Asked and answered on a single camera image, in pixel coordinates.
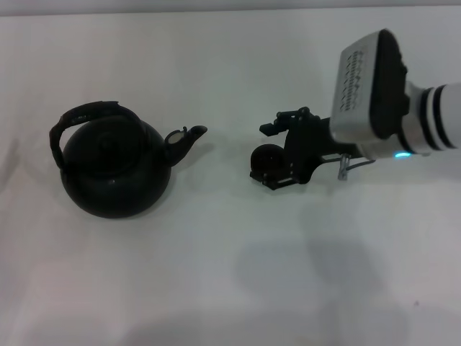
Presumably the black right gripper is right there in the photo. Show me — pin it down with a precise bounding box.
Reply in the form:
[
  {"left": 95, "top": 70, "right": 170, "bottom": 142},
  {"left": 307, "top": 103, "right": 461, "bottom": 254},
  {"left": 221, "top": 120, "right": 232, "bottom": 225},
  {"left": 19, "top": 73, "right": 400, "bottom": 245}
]
[{"left": 249, "top": 106, "right": 363, "bottom": 192}]

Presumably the small black teacup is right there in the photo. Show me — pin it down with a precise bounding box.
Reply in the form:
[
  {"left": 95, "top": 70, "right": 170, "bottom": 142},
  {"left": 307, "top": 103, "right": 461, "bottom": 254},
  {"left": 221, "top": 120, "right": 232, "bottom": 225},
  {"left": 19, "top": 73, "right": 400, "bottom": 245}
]
[{"left": 250, "top": 143, "right": 286, "bottom": 174}]

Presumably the black round teapot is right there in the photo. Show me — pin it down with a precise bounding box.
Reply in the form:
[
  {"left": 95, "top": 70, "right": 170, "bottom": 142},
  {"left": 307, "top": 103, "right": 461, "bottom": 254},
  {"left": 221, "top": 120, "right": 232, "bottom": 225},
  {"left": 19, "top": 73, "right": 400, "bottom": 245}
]
[{"left": 48, "top": 100, "right": 210, "bottom": 220}]

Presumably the grey right wrist cable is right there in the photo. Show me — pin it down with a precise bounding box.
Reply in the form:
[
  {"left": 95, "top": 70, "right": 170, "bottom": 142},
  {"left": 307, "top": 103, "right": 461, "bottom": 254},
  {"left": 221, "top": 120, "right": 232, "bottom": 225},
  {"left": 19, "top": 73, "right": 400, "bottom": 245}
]
[{"left": 336, "top": 152, "right": 376, "bottom": 180}]

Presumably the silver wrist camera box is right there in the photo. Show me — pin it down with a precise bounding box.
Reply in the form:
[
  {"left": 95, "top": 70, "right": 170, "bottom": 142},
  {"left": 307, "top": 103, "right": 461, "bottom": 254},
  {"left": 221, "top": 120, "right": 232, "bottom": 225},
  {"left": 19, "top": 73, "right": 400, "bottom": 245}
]
[{"left": 328, "top": 29, "right": 412, "bottom": 144}]

